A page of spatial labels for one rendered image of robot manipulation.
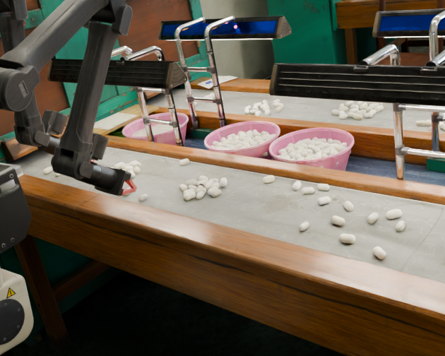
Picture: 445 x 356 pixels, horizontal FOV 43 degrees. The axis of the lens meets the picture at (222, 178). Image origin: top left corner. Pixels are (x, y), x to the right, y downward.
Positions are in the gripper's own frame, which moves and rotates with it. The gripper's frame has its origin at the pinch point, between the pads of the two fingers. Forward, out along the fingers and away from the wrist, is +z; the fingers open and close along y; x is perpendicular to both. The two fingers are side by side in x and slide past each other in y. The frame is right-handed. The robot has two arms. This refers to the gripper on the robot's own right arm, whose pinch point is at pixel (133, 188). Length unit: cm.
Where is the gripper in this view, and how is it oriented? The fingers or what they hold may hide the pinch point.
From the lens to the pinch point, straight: 160.5
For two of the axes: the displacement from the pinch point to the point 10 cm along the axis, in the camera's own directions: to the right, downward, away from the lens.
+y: -7.6, -1.5, 6.3
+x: -2.9, 9.5, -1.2
